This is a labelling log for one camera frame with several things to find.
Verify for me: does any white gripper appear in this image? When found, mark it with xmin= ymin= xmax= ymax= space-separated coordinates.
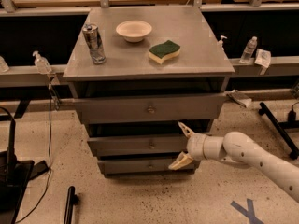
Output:
xmin=168 ymin=121 xmax=206 ymax=170

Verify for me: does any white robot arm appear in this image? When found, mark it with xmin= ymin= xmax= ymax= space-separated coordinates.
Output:
xmin=168 ymin=122 xmax=299 ymax=202

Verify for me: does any grey top drawer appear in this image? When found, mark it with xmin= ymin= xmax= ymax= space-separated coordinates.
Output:
xmin=75 ymin=94 xmax=226 ymax=124

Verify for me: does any grey drawer cabinet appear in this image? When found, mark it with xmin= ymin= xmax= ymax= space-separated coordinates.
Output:
xmin=64 ymin=6 xmax=234 ymax=161

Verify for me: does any folded grey cloth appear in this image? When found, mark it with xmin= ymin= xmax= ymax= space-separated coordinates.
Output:
xmin=227 ymin=90 xmax=252 ymax=108

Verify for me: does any blue tape cross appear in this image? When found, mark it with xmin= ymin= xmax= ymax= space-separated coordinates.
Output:
xmin=231 ymin=199 xmax=264 ymax=224

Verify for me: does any green yellow sponge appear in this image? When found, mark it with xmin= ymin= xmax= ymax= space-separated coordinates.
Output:
xmin=149 ymin=40 xmax=180 ymax=64

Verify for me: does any black stand leg right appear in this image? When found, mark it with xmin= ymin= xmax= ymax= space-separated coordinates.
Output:
xmin=259 ymin=102 xmax=299 ymax=160

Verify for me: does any small pump bottle right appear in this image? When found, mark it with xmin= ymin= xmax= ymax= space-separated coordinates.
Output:
xmin=218 ymin=35 xmax=227 ymax=51

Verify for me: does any white paper packet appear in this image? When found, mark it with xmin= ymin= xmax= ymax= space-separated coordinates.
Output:
xmin=254 ymin=49 xmax=271 ymax=75

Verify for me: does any clear water bottle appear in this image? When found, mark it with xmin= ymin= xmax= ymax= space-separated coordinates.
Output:
xmin=240 ymin=36 xmax=257 ymax=63

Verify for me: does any black bar bottom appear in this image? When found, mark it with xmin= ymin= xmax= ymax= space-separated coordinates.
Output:
xmin=64 ymin=186 xmax=78 ymax=224

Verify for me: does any white bowl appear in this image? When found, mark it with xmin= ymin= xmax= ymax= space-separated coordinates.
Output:
xmin=116 ymin=21 xmax=152 ymax=43

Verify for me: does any silver drink can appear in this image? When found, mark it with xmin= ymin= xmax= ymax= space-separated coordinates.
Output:
xmin=82 ymin=23 xmax=106 ymax=64

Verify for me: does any clear pump bottle left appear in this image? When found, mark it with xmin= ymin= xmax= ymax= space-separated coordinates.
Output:
xmin=33 ymin=51 xmax=52 ymax=75

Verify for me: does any black stand base left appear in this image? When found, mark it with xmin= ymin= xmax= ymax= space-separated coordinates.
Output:
xmin=0 ymin=107 xmax=50 ymax=224

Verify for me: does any clear bottle far left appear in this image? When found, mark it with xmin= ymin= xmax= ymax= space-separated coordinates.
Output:
xmin=0 ymin=56 xmax=9 ymax=73

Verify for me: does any black cable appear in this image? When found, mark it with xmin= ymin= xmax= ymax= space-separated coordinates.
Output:
xmin=14 ymin=83 xmax=54 ymax=224

